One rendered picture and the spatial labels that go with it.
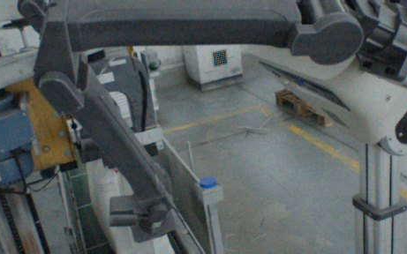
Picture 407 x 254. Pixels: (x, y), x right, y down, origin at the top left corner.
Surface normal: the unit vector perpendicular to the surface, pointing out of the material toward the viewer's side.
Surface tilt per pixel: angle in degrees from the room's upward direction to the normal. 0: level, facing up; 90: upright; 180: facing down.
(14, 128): 90
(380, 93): 90
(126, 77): 90
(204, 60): 90
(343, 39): 117
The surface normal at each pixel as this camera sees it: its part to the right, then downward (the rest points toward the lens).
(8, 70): 0.85, 0.08
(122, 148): 0.17, 0.74
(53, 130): 0.36, 0.31
